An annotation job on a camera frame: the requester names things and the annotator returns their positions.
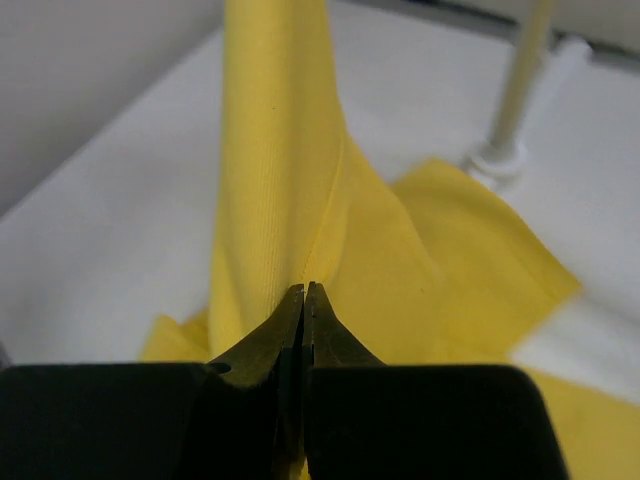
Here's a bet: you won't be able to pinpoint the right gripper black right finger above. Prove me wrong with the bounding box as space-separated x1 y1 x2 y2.
302 283 569 479

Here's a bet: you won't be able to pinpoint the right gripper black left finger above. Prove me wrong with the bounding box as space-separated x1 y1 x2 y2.
1 285 304 479

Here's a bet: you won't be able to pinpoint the yellow trousers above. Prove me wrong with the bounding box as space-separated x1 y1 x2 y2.
137 0 640 480

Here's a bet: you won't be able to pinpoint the white clothes rack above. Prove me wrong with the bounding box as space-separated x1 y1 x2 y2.
463 1 591 190

